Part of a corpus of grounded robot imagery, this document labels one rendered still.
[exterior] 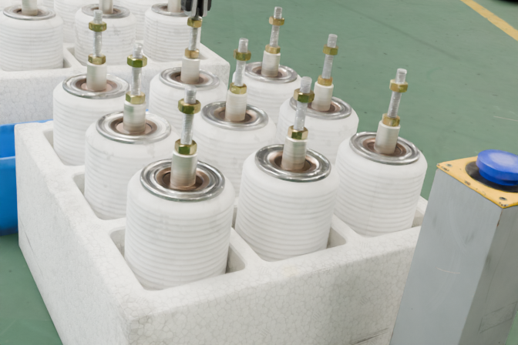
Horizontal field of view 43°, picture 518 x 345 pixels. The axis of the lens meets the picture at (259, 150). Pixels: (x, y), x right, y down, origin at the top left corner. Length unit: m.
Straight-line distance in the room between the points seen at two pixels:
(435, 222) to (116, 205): 0.31
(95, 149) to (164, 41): 0.48
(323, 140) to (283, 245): 0.17
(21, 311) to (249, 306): 0.33
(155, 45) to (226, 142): 0.45
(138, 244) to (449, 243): 0.26
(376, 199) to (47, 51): 0.57
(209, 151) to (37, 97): 0.39
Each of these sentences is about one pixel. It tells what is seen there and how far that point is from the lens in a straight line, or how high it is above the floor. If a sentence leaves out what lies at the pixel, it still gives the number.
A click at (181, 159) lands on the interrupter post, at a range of 0.57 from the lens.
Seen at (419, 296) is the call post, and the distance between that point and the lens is 0.61.
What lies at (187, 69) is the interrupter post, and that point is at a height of 0.27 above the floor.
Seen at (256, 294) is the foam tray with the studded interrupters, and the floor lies 0.17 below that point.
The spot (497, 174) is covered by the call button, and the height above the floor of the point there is 0.32.
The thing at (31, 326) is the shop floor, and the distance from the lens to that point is 0.83.
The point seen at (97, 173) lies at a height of 0.21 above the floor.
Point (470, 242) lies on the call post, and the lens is 0.55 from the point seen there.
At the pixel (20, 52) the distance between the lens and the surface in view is 1.05.
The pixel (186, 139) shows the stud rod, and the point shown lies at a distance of 0.57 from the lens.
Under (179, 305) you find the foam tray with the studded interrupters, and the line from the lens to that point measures 0.57.
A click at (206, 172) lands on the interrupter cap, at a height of 0.25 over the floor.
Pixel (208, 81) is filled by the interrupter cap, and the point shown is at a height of 0.25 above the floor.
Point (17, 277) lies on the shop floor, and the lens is 0.90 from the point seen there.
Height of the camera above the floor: 0.54
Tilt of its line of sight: 25 degrees down
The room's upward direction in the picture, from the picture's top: 8 degrees clockwise
